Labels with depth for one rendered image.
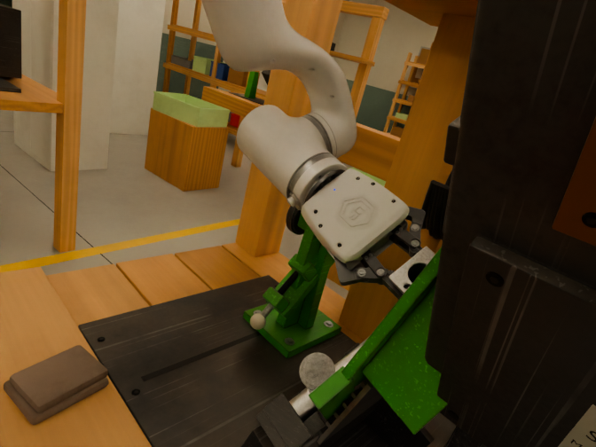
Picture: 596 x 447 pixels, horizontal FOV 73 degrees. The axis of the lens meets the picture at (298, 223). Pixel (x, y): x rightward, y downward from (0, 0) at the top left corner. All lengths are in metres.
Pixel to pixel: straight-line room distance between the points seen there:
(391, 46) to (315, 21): 10.80
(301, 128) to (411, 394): 0.35
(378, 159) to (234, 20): 0.51
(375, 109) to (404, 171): 10.92
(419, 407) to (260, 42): 0.40
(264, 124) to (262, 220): 0.50
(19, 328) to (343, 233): 0.53
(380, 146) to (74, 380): 0.69
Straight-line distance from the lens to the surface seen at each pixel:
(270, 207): 1.02
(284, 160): 0.52
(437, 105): 0.75
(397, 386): 0.40
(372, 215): 0.47
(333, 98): 0.57
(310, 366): 0.45
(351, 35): 12.40
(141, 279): 0.92
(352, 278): 0.46
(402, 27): 11.73
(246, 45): 0.49
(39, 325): 0.77
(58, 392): 0.62
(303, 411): 0.55
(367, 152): 0.92
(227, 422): 0.63
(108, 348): 0.72
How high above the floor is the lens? 1.37
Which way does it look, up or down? 21 degrees down
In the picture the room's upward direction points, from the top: 15 degrees clockwise
